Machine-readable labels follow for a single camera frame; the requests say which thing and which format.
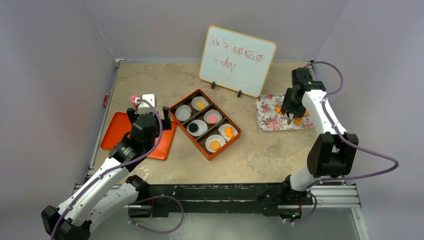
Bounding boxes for orange star cookie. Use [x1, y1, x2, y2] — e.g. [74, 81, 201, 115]
[274, 107, 283, 115]

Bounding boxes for metal tongs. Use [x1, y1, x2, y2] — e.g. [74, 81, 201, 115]
[287, 113, 294, 125]

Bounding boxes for orange tin lid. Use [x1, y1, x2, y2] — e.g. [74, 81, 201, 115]
[100, 112, 177, 161]

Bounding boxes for black round cookie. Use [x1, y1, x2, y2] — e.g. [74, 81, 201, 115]
[188, 122, 199, 133]

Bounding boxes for yellow rectangular biscuit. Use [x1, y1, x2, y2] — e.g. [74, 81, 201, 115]
[195, 101, 206, 111]

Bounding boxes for orange cookie tin box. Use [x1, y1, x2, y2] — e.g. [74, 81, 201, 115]
[169, 89, 242, 161]

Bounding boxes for pink round cookie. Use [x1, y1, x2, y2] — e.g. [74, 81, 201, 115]
[207, 114, 218, 124]

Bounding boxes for round patterned biscuit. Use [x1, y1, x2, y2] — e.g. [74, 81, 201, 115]
[209, 140, 221, 151]

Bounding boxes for orange fish cookie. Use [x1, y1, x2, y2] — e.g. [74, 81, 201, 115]
[224, 126, 235, 139]

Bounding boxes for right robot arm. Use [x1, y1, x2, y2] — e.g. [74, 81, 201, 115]
[280, 67, 359, 204]

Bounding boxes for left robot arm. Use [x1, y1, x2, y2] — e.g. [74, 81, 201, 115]
[41, 107, 172, 240]

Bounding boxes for pink cap sprinkle bottle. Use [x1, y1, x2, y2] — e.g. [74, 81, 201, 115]
[130, 95, 140, 109]

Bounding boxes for orange chip cookie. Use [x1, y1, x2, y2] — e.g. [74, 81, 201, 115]
[292, 118, 303, 126]

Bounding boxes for white paper cup far-left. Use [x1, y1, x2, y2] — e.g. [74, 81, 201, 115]
[175, 104, 192, 122]

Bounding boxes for small red box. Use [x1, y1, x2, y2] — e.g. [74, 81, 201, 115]
[102, 93, 110, 108]

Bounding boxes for floral rectangular tray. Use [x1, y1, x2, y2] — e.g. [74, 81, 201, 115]
[253, 93, 314, 131]

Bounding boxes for white paper cup far-right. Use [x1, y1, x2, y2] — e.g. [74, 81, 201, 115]
[191, 96, 210, 111]

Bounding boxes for white paper cup middle-left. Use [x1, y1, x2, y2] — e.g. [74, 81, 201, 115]
[186, 119, 208, 137]

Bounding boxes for white paper cup middle-right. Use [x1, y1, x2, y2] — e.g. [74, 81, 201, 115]
[203, 109, 223, 125]

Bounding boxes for white paper cup near-right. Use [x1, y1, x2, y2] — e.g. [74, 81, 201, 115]
[218, 123, 239, 142]

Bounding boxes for white paper cup near-left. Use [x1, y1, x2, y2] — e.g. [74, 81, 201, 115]
[205, 134, 226, 153]

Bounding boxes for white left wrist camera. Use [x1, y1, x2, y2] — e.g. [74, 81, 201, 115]
[135, 94, 157, 115]

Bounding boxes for white board yellow frame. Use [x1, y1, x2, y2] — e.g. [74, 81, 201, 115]
[198, 25, 277, 97]

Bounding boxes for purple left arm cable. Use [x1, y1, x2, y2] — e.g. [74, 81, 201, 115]
[49, 98, 185, 240]

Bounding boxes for black metal base rail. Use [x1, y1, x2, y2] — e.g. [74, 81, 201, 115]
[68, 182, 362, 220]

